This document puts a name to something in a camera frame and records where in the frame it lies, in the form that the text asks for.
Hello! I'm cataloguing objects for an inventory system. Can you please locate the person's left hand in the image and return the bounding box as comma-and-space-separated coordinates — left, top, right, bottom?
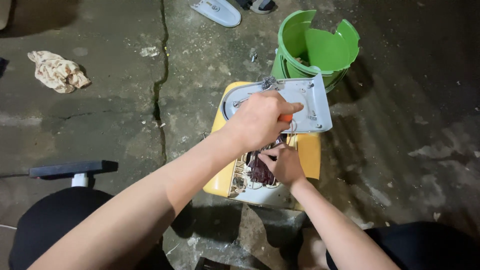
221, 91, 304, 154

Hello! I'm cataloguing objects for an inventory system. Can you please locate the person's right hand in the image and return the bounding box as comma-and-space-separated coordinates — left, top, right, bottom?
258, 143, 307, 188

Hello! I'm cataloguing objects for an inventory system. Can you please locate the dark red circuit board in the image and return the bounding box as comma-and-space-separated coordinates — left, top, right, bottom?
245, 137, 286, 187

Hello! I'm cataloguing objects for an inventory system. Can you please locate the yellow appliance housing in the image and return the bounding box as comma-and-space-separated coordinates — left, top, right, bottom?
202, 80, 322, 211

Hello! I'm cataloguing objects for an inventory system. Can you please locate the silver metal lever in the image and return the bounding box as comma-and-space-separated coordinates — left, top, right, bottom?
232, 87, 274, 109

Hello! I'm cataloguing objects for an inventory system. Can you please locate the grey plastic cover plate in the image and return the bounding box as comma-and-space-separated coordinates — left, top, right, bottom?
222, 74, 333, 134

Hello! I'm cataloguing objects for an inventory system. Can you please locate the person's bare foot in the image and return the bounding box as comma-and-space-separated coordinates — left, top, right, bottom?
298, 227, 331, 270

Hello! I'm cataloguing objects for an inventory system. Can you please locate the broken green plastic bucket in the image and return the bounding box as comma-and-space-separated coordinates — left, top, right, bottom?
271, 10, 361, 94

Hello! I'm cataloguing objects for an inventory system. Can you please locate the dark grey sandal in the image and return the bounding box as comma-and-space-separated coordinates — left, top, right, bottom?
236, 0, 277, 15

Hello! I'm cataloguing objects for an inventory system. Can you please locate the white sandal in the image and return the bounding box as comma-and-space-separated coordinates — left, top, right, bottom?
189, 0, 242, 28

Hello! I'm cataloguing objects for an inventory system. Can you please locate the person's right leg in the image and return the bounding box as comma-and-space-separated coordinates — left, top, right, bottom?
325, 221, 480, 270

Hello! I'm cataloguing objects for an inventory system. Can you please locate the person's leg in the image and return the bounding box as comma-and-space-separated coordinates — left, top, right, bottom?
9, 187, 175, 270
325, 221, 480, 270

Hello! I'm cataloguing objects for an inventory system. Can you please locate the black bar on white stem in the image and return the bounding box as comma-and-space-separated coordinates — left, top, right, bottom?
29, 160, 119, 188

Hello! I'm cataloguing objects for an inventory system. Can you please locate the person's left leg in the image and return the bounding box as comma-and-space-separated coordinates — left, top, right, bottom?
9, 187, 175, 270

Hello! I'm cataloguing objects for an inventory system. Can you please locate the crumpled patterned rag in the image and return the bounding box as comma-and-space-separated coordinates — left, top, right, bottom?
27, 50, 92, 94

